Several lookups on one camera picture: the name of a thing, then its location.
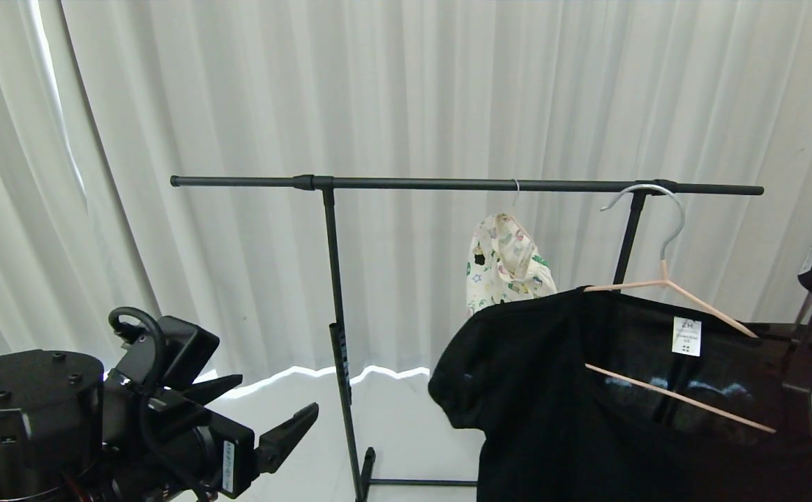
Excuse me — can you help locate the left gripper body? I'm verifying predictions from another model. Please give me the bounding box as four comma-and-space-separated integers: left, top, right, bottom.
102, 389, 258, 500

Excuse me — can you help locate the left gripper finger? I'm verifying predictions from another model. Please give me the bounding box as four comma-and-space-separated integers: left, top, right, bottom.
255, 402, 321, 476
182, 374, 245, 406

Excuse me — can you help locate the black garment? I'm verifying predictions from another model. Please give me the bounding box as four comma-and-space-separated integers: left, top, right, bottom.
428, 285, 812, 502

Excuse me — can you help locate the cream printed garment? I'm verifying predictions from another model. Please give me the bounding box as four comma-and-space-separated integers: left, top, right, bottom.
465, 212, 558, 319

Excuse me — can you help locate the black clothes rack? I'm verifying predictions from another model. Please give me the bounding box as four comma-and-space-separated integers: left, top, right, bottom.
170, 174, 765, 502

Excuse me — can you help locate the white curtain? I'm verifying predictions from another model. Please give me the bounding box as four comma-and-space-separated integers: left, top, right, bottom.
0, 0, 812, 390

